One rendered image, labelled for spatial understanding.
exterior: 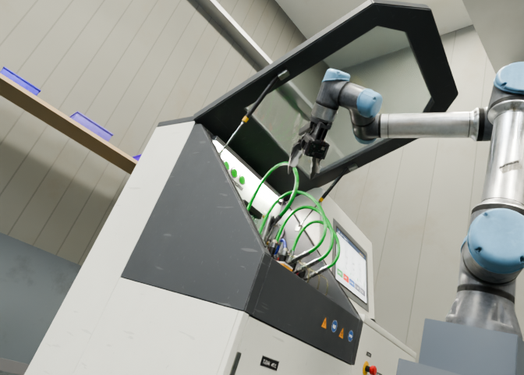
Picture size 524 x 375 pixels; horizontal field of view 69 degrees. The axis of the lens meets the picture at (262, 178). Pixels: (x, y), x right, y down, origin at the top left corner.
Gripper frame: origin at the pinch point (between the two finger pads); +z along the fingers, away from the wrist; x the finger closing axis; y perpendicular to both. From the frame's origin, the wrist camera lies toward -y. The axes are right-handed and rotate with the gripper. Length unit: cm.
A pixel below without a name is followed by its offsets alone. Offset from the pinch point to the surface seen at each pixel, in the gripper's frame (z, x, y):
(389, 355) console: 71, 65, 5
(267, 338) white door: 33, -9, 42
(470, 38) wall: -99, 277, -343
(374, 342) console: 60, 51, 10
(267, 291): 22.1, -10.8, 36.5
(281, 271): 18.9, -6.9, 31.1
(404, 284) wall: 141, 194, -153
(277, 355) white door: 39, -4, 42
